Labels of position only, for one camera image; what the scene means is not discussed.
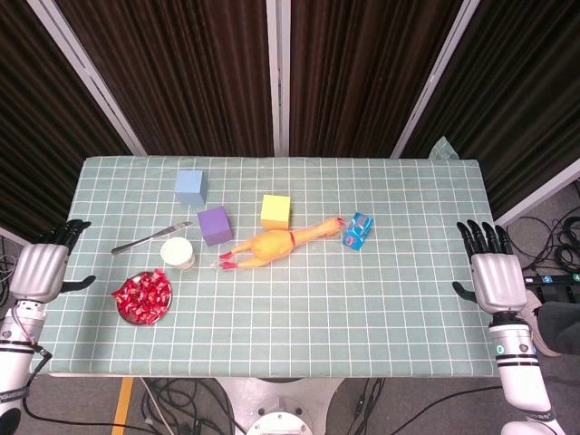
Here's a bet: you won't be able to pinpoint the green checkered tablecloth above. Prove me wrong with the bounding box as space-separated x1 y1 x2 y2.
34 136 499 379

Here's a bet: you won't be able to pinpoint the yellow rubber chicken toy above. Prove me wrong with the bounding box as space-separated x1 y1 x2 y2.
212 216 348 272

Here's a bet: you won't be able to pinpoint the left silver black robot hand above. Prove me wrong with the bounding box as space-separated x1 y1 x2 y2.
8 219 97 304

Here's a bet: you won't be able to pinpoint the grey floor cables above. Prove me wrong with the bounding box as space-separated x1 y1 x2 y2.
0 235 24 318

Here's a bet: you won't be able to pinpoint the beige shoe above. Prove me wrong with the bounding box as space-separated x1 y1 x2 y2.
525 289 563 359

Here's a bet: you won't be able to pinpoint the dark partition screen white frame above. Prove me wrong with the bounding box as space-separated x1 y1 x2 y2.
0 0 580 241

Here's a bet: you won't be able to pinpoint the black floor cable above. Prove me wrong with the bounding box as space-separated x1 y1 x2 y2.
344 377 387 435

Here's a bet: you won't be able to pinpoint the purple foam cube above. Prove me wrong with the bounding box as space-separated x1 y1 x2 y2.
197 206 235 247

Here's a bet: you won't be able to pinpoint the red candies heap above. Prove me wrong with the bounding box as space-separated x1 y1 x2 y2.
111 267 172 324

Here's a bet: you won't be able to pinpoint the metal butter knife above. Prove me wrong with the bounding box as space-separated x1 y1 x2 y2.
111 221 194 256

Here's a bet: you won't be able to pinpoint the yellow foam cube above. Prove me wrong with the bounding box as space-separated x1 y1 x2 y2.
260 194 292 231

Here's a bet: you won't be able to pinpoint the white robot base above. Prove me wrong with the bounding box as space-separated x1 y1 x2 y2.
216 377 346 435

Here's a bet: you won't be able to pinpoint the yellow floor tape strip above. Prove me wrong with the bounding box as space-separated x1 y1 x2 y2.
111 377 136 435

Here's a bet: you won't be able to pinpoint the black floor cables tangle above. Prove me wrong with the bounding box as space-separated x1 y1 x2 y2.
140 377 248 435
505 179 580 273

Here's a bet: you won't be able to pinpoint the dark trouser leg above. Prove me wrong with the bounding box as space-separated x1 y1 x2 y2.
536 300 580 357

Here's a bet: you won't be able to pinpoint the blue snack packet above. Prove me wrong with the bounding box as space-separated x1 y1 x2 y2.
342 211 375 250

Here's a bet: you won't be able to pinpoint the light blue foam cube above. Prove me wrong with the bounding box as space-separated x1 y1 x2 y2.
174 169 209 206

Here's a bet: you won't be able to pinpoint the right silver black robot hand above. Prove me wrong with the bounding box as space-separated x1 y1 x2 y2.
451 220 529 314

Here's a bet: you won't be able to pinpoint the white paper cup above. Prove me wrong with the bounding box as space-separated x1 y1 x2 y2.
160 237 197 272

